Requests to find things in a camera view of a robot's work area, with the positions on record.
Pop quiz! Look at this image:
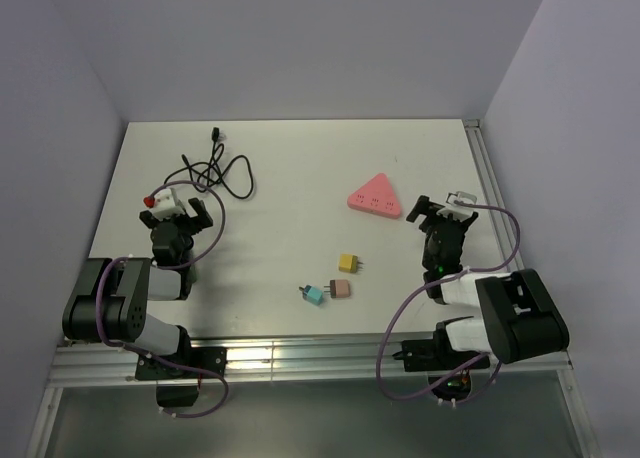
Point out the yellow plug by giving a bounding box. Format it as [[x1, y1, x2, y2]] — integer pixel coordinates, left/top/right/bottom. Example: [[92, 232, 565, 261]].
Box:
[[338, 253, 363, 274]]

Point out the blue plug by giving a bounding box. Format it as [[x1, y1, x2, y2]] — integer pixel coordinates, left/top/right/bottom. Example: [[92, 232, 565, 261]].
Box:
[[299, 285, 324, 306]]

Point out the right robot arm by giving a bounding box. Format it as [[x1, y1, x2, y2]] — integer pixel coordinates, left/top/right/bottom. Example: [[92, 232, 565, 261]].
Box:
[[394, 192, 570, 372]]

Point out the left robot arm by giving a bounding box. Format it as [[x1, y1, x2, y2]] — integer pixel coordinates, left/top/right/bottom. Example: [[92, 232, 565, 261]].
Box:
[[62, 191, 213, 377]]

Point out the pink plug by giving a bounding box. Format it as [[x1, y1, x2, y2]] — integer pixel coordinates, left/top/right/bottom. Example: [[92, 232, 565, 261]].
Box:
[[324, 279, 351, 299]]

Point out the pink triangular power strip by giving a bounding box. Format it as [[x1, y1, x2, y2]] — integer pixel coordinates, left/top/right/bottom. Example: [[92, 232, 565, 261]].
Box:
[[347, 173, 402, 219]]

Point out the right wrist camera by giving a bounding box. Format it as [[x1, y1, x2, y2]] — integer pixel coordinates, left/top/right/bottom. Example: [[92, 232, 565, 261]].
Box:
[[438, 191, 477, 215]]

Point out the aluminium right rail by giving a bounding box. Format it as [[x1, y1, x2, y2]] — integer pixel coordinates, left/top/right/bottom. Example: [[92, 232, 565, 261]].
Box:
[[463, 120, 516, 259]]

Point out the aluminium rail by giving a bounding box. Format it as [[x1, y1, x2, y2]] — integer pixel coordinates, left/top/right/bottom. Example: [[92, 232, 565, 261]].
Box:
[[44, 333, 574, 389], [463, 120, 516, 259]]

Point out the black power cord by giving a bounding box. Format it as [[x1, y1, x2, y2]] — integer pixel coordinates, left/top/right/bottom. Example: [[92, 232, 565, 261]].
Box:
[[163, 126, 255, 202]]

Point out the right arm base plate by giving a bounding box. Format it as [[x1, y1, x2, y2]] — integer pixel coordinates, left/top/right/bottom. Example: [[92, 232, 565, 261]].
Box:
[[393, 338, 490, 372]]

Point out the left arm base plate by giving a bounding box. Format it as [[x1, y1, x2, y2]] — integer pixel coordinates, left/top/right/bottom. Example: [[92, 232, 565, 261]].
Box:
[[134, 346, 227, 381]]

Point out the aluminium front rail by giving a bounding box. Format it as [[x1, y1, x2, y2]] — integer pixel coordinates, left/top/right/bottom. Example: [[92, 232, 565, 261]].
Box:
[[44, 333, 574, 389]]

